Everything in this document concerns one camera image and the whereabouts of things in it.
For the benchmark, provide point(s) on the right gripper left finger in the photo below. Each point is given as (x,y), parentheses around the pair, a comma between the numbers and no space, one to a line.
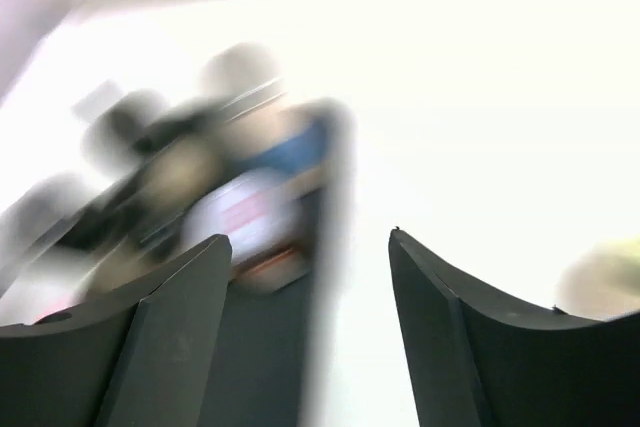
(137,356)

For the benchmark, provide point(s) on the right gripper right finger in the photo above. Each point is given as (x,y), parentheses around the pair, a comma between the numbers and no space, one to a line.
(478,356)

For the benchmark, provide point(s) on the black knob-cap spice bottle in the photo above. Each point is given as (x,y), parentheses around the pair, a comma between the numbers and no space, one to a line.
(182,160)

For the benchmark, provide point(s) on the purple-lid spice jar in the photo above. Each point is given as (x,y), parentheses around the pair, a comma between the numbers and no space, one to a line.
(262,220)

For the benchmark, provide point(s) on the tall blue-band spice jar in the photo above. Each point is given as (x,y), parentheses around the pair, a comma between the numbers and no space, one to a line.
(258,123)

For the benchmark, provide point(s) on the black grinder-cap spice bottle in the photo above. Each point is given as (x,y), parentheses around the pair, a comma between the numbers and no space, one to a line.
(118,137)

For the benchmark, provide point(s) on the black plastic tray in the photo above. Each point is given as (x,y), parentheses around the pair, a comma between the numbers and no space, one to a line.
(256,370)

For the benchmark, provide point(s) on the yellow-cap spice bottle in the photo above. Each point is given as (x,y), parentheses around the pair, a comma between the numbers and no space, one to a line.
(604,284)

